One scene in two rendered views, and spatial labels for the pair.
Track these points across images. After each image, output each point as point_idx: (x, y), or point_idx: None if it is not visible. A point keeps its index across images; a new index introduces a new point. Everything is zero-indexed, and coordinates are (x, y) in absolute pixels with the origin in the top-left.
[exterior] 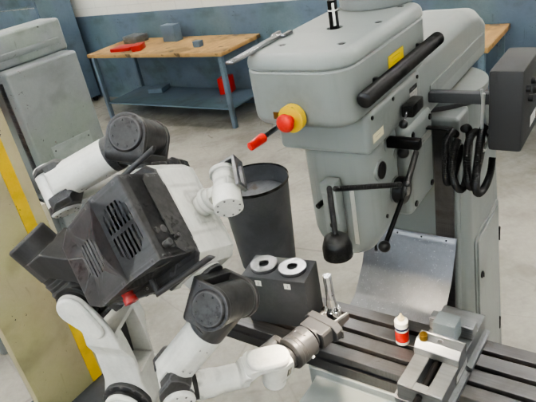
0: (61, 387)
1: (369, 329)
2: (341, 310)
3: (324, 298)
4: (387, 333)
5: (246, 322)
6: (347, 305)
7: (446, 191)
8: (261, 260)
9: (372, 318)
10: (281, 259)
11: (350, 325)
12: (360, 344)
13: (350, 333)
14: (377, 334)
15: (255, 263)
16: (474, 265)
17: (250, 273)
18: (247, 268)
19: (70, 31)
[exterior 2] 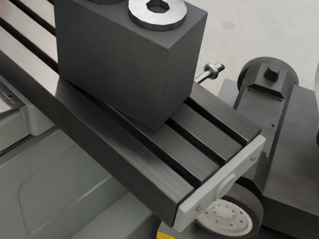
0: None
1: (19, 16)
2: (35, 57)
3: (49, 88)
4: (2, 4)
5: (199, 92)
6: (20, 63)
7: None
8: (161, 14)
9: (2, 29)
10: (117, 15)
11: (39, 32)
12: (47, 4)
13: (49, 20)
14: (14, 7)
15: (174, 11)
16: None
17: (188, 7)
18: (192, 21)
19: None
